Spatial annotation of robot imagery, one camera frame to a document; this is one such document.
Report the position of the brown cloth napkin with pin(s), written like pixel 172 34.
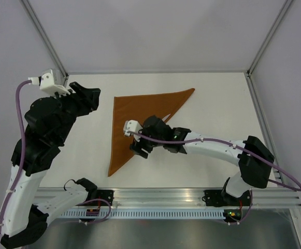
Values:
pixel 139 108

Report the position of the aluminium corner post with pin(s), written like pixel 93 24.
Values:
pixel 269 36
pixel 32 15

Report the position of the aluminium front frame rail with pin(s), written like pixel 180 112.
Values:
pixel 191 198

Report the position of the right aluminium corner post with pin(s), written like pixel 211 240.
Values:
pixel 269 36

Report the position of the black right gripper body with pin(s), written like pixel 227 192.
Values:
pixel 149 143

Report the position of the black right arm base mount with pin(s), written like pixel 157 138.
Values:
pixel 214 198

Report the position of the left aluminium corner post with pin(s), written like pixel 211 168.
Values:
pixel 32 15

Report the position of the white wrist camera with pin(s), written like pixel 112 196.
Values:
pixel 51 82
pixel 132 127

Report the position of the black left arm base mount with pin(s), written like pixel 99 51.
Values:
pixel 105 194

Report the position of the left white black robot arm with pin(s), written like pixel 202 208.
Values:
pixel 44 130

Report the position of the white slotted cable duct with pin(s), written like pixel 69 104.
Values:
pixel 202 213

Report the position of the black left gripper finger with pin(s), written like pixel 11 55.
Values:
pixel 92 98
pixel 77 88

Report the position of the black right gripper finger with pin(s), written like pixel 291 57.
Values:
pixel 154 120
pixel 140 149

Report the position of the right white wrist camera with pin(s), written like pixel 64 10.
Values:
pixel 132 127

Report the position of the silver utensil tip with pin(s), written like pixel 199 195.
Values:
pixel 166 117

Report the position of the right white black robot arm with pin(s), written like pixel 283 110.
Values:
pixel 251 156

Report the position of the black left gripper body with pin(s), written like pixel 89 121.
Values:
pixel 74 105

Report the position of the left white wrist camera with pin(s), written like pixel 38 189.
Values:
pixel 51 82

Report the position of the right aluminium side rail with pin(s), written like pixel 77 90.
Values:
pixel 261 116

